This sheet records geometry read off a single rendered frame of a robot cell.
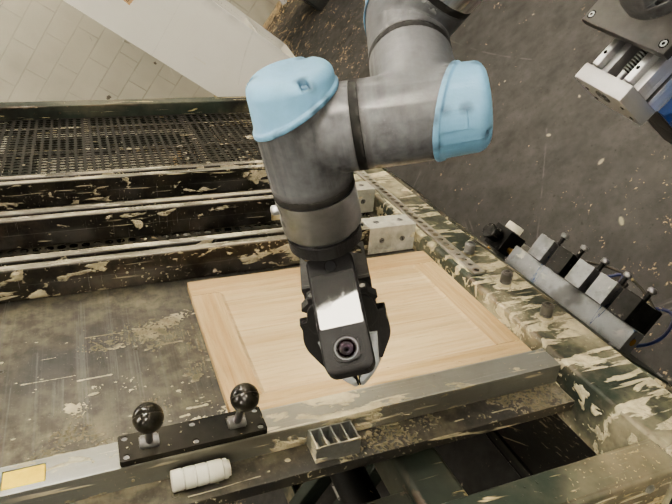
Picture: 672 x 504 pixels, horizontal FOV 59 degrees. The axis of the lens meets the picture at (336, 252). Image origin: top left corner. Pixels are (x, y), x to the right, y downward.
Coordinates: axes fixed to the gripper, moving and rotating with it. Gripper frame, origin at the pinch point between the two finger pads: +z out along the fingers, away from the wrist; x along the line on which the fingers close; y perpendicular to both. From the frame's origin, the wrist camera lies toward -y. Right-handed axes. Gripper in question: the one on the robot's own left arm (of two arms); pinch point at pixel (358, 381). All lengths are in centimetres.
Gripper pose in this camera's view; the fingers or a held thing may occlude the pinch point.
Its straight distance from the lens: 68.0
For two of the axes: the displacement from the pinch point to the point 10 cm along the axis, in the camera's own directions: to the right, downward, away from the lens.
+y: -0.8, -5.9, 8.0
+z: 1.8, 7.8, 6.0
